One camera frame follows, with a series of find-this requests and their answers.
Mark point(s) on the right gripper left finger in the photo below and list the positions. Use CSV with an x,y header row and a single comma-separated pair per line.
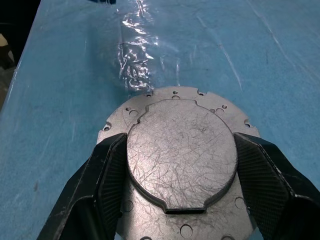
x,y
87,200

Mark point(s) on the silver finned disc part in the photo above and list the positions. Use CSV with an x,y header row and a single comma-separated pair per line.
x,y
180,155

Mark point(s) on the blue table mat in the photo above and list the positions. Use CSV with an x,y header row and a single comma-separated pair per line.
x,y
62,100

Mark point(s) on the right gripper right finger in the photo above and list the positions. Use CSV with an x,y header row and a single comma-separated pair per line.
x,y
275,195

